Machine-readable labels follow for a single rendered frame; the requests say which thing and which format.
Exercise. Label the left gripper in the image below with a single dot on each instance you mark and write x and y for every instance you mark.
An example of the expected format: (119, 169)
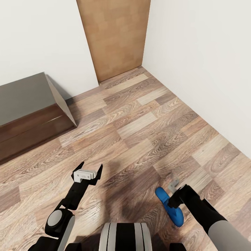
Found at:
(81, 188)

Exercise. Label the bench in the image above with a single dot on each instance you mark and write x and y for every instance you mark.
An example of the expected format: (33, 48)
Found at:
(32, 113)

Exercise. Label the sliding door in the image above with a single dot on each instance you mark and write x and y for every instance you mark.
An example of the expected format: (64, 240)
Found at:
(115, 31)

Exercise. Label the sandal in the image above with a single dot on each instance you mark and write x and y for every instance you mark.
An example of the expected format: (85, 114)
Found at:
(176, 215)

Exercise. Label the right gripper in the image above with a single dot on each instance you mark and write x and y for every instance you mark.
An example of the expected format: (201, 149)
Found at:
(173, 201)

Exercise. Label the robot trunk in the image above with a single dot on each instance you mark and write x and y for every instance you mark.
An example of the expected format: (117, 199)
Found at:
(125, 237)

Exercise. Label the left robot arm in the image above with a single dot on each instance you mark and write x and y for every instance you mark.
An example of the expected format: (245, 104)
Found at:
(60, 222)

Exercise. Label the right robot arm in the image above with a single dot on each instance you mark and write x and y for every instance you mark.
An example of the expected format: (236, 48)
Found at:
(222, 233)

